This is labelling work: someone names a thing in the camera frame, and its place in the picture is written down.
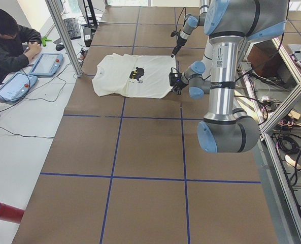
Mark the brown wooden box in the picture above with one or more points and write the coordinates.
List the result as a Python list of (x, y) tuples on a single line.
[(264, 59)]

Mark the cream long-sleeve cat shirt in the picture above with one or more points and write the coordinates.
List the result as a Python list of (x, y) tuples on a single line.
[(134, 76)]

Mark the aluminium frame post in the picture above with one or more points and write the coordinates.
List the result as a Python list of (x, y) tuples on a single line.
[(59, 24)]

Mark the person in black jacket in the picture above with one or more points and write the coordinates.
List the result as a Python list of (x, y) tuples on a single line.
[(18, 45)]

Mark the black power adapter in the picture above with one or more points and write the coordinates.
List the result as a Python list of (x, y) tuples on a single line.
[(87, 35)]

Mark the red cardboard tube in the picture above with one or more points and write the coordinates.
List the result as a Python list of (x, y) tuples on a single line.
[(11, 214)]

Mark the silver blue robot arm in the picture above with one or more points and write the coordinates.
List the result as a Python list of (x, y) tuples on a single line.
[(191, 22), (230, 27)]

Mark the green plastic part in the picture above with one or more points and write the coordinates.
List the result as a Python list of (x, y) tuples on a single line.
[(44, 41)]

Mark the black computer mouse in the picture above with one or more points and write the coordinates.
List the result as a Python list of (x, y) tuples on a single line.
[(59, 47)]

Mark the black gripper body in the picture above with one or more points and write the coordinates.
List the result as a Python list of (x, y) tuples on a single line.
[(178, 84), (178, 44)]

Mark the near blue teach pendant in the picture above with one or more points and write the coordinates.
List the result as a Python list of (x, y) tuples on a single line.
[(16, 87)]

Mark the black keyboard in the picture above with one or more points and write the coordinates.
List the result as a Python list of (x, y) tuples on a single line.
[(72, 27)]

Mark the blue teach pendant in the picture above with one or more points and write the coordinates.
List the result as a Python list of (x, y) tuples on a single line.
[(47, 64), (16, 87)]

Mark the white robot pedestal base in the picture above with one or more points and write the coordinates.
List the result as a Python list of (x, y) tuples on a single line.
[(209, 73)]

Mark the far blue teach pendant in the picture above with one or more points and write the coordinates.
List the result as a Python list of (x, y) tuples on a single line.
[(47, 64)]

